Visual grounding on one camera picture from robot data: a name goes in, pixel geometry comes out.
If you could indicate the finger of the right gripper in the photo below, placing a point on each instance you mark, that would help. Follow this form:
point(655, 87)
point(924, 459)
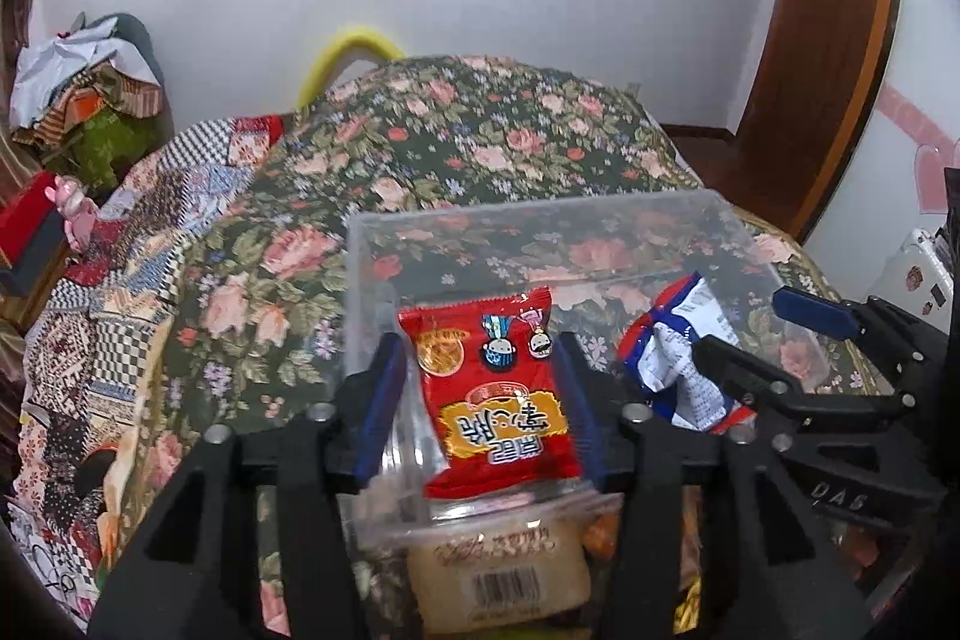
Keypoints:
point(837, 320)
point(762, 387)

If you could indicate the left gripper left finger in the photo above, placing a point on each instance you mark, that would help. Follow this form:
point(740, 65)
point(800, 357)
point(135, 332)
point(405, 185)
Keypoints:
point(191, 570)

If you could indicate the red ramen snack packet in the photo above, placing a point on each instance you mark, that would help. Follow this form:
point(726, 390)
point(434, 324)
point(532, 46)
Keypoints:
point(487, 384)

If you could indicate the pile of clothes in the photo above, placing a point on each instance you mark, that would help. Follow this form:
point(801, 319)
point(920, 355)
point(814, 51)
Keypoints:
point(91, 103)

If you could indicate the brown wooden wardrobe frame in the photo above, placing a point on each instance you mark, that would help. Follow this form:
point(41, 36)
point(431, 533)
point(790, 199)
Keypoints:
point(817, 80)

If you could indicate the patchwork quilt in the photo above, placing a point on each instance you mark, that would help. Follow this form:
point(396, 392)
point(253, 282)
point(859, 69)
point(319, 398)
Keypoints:
point(98, 339)

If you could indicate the beige barcode cracker pack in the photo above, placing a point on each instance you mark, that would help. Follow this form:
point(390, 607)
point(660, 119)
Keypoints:
point(498, 577)

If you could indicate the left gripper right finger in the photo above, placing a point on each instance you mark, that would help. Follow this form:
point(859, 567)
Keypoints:
point(768, 567)

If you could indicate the clear plastic storage bin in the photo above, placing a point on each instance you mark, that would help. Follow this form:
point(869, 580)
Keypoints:
point(603, 258)

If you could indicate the floral green bedspread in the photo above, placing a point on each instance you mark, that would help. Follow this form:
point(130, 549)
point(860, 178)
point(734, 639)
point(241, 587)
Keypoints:
point(259, 332)

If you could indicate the white wardrobe door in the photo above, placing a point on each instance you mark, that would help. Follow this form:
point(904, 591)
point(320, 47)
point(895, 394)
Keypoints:
point(894, 182)

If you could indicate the white blue snack packet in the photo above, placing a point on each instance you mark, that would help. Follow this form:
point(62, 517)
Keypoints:
point(657, 352)

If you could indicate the yellow foam tube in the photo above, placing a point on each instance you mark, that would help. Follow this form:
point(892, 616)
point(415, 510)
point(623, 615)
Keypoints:
point(345, 47)

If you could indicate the pink plush toy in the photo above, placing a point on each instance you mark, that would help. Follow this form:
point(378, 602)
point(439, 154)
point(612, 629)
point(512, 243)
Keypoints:
point(79, 212)

